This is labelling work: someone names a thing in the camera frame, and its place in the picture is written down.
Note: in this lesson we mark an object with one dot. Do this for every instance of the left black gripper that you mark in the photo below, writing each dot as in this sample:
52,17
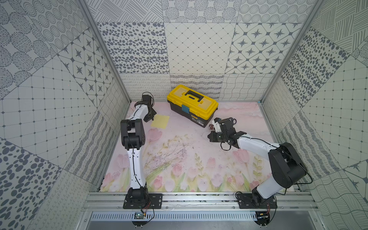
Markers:
150,113

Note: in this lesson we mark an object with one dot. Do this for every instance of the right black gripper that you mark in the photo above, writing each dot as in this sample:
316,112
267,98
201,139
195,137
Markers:
212,138

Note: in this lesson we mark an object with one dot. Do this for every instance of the yellow square paper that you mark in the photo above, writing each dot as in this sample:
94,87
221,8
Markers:
160,121

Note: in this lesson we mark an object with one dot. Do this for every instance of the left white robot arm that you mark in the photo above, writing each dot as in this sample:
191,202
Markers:
133,139

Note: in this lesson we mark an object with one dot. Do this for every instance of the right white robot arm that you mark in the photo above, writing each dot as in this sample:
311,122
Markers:
287,167

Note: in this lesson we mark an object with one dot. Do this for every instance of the yellow black toolbox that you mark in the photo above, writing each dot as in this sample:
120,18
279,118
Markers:
192,105

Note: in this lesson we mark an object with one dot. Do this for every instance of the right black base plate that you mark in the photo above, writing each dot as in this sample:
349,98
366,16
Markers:
253,201

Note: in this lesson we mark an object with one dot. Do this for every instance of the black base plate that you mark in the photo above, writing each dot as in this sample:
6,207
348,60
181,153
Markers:
154,201
253,201

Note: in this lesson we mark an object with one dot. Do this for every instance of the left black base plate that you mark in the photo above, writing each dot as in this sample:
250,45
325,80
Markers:
154,201

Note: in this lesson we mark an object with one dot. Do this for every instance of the aluminium mounting rail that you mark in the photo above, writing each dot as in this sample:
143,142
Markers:
114,201

